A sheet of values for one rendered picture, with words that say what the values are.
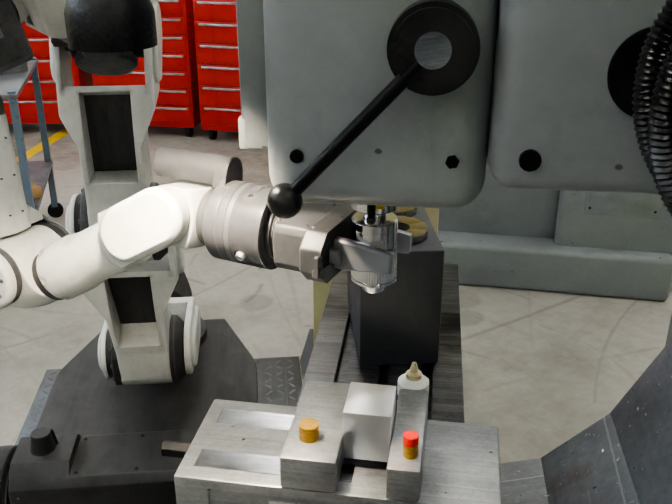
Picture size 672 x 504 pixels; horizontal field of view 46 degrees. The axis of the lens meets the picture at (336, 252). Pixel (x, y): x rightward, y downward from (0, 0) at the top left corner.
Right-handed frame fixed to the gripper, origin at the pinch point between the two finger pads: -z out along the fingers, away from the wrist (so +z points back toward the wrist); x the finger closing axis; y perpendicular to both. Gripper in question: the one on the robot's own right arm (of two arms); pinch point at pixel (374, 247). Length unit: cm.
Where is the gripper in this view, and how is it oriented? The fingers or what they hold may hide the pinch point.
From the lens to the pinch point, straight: 81.1
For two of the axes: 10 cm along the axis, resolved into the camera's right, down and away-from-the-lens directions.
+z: -9.1, -1.8, 3.7
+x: 4.2, -3.7, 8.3
